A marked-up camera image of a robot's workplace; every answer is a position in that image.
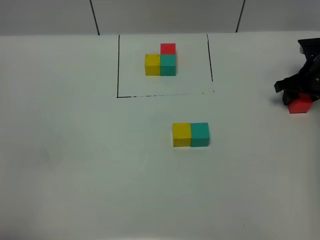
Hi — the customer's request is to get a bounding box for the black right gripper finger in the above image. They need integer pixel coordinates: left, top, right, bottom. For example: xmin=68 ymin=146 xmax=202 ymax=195
xmin=282 ymin=90 xmax=299 ymax=105
xmin=309 ymin=93 xmax=320 ymax=102

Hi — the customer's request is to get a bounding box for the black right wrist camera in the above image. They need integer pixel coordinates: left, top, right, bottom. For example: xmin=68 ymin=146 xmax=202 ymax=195
xmin=298 ymin=38 xmax=320 ymax=61

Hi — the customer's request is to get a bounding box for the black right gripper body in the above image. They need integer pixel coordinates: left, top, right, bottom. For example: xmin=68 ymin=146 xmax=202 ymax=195
xmin=274 ymin=55 xmax=320 ymax=95

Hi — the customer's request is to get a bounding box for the template yellow cube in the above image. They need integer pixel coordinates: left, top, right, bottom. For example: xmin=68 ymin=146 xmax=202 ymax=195
xmin=144 ymin=54 xmax=161 ymax=76

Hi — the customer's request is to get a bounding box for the template red cube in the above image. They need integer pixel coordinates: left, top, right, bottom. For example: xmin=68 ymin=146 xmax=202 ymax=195
xmin=160 ymin=43 xmax=176 ymax=55

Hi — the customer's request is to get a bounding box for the template green cube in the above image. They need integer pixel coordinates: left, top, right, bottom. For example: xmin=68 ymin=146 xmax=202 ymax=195
xmin=160 ymin=54 xmax=177 ymax=77

